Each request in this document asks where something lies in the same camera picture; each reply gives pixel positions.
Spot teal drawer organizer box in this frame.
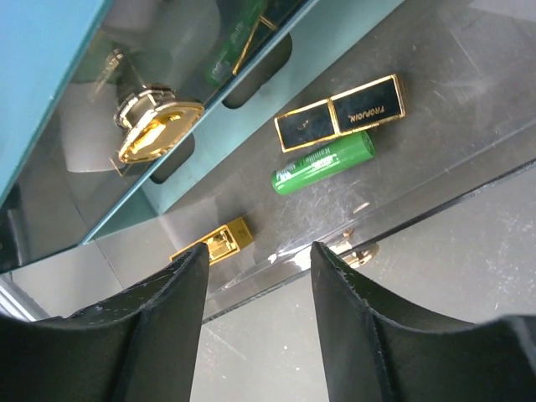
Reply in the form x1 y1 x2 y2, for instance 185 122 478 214
1 1 398 270

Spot gold black lipstick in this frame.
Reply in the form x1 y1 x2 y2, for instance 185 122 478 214
169 217 254 265
274 74 406 152

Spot clear drawer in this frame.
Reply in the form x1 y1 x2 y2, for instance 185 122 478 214
96 1 535 322
1 1 304 273

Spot green mascara tube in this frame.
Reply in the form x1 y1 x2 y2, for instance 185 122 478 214
271 131 375 195

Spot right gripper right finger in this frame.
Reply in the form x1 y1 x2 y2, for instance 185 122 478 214
311 242 535 401

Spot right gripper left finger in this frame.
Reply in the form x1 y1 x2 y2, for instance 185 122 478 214
1 244 209 401

